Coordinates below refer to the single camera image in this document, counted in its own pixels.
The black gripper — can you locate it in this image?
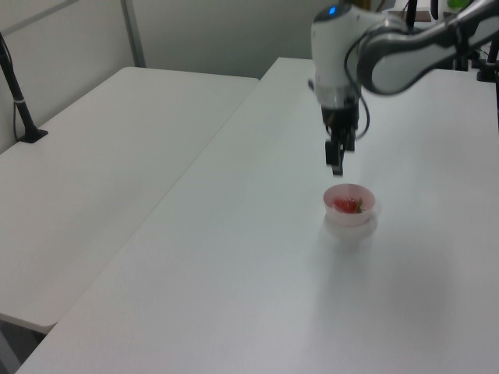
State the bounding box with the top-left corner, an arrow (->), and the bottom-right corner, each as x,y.
320,101 -> 360,177

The red strawberry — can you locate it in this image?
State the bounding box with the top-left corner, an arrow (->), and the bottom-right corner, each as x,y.
334,197 -> 367,215

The pink plastic bowl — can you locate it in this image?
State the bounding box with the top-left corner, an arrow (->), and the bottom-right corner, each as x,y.
322,182 -> 377,228

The white side table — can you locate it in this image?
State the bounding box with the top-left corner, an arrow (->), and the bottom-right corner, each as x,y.
0,66 -> 261,329

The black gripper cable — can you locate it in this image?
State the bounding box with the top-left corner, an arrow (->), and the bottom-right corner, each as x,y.
344,37 -> 372,142

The black clamped camera stand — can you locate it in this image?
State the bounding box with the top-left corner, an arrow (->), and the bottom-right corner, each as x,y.
476,38 -> 499,83

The grey metal partition post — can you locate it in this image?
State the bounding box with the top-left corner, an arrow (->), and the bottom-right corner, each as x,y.
120,0 -> 147,69

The black camera stand pole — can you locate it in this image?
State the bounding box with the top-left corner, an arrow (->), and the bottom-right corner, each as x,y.
0,31 -> 49,144

